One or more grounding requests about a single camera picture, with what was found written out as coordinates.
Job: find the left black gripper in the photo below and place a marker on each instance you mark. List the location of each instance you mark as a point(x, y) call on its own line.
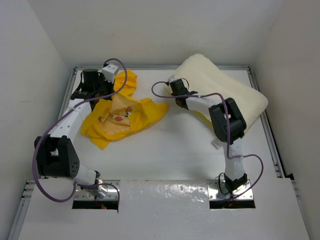
point(101, 79)

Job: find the metal base plate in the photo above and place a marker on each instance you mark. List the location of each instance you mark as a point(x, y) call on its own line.
point(107, 190)
point(217, 191)

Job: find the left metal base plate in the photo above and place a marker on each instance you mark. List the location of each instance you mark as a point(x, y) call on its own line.
point(107, 190)

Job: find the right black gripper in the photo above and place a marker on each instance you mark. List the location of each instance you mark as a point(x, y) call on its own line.
point(173, 94)

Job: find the yellow pillowcase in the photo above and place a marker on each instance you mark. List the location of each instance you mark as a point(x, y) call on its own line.
point(122, 116)

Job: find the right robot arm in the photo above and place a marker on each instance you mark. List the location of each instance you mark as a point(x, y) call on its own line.
point(228, 124)

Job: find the cream pillow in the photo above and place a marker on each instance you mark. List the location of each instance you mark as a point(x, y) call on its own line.
point(204, 77)

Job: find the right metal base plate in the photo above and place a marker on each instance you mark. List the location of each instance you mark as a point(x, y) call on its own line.
point(217, 191)

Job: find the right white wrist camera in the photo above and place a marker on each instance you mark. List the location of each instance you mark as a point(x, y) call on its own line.
point(171, 79)

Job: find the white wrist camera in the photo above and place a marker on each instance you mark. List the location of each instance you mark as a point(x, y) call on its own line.
point(171, 79)
point(109, 72)

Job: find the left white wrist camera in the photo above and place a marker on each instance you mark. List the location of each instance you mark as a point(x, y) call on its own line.
point(109, 72)

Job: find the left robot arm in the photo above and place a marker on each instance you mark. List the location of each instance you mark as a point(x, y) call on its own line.
point(55, 155)

